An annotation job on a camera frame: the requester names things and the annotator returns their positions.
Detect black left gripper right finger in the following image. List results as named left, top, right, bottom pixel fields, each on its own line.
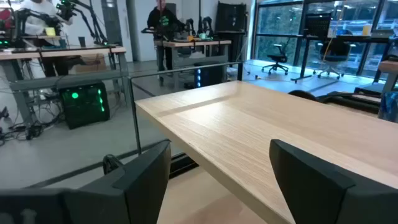
left=269, top=139, right=398, bottom=224

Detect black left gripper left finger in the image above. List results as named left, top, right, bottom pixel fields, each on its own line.
left=62, top=139, right=172, bottom=224

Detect computer tower green lights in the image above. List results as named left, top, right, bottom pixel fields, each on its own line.
left=58, top=81, right=111, bottom=130

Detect blue patterned cup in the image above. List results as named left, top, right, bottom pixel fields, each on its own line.
left=377, top=91, right=398, bottom=123

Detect computer tower blue lights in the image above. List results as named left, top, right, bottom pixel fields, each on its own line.
left=193, top=63, right=223, bottom=89

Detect cardboard box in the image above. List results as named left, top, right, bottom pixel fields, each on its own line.
left=73, top=53, right=107, bottom=74

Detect black office chair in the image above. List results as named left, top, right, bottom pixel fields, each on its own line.
left=261, top=43, right=290, bottom=76
left=313, top=40, right=351, bottom=80

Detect black desk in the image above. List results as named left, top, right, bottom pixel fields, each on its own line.
left=290, top=14, right=397, bottom=84

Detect wooden table grey legs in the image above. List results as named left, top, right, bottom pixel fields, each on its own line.
left=0, top=45, right=131, bottom=126
left=154, top=39, right=233, bottom=90

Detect person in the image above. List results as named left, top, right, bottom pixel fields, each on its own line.
left=18, top=0, right=75, bottom=78
left=146, top=0, right=185, bottom=72

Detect black storage cabinet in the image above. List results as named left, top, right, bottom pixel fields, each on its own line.
left=215, top=2, right=248, bottom=63

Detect black cable loop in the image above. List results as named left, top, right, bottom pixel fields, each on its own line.
left=102, top=154, right=124, bottom=175

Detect tangle of floor cables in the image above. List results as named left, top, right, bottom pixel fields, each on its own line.
left=0, top=105, right=65, bottom=147

